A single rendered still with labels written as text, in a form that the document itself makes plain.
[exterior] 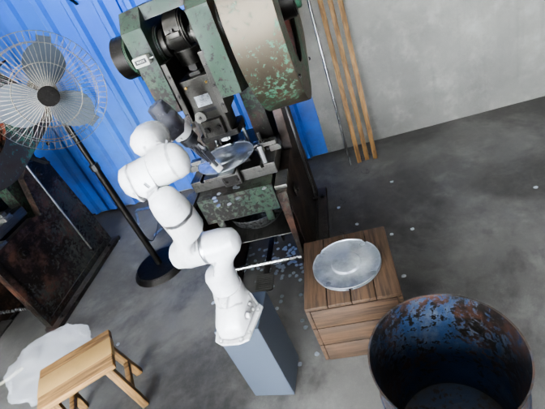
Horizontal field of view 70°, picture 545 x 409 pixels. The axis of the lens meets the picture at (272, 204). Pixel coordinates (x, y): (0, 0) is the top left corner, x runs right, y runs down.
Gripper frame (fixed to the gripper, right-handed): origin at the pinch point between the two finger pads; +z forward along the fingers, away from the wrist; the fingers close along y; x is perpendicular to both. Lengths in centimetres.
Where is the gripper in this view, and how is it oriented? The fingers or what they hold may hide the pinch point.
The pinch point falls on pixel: (216, 165)
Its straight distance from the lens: 179.5
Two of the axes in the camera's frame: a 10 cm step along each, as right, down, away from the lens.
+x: 5.6, -8.0, 2.3
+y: 6.4, 2.3, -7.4
